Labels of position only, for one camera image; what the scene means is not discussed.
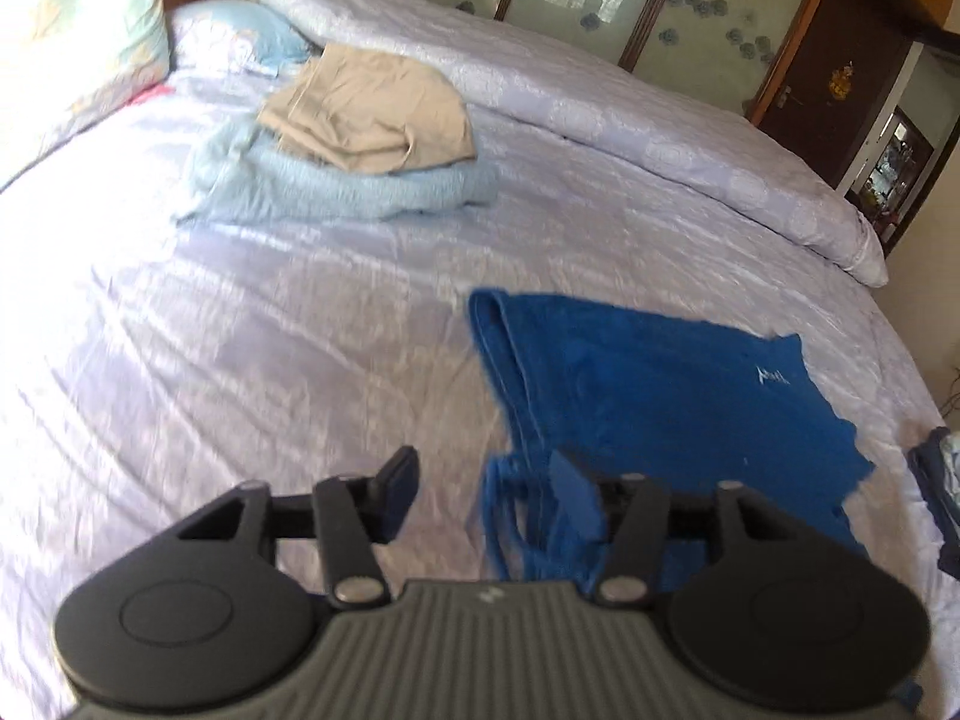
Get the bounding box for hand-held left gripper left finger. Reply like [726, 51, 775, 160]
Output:
[176, 445, 421, 608]

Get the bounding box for dark wooden door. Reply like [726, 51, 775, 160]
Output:
[750, 0, 931, 188]

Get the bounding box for bed with lilac patterned sheet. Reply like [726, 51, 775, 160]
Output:
[0, 64, 950, 720]

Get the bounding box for beige folded pants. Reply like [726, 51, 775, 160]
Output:
[257, 43, 479, 175]

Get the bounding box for light blue pillow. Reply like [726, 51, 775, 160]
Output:
[171, 0, 316, 80]

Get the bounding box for rolled lilac quilt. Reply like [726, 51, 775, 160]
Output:
[196, 0, 890, 287]

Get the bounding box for dark clothing pile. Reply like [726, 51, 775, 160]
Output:
[906, 426, 960, 578]

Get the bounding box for glass display cabinet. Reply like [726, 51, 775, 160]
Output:
[855, 109, 935, 241]

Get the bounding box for large floral pillow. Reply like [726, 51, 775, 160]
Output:
[0, 0, 170, 188]

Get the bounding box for light blue folded garment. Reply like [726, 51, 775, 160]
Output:
[171, 120, 502, 224]

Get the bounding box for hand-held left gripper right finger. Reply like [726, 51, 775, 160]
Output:
[550, 450, 805, 605]

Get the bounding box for blue pants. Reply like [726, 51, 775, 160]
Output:
[469, 286, 925, 706]

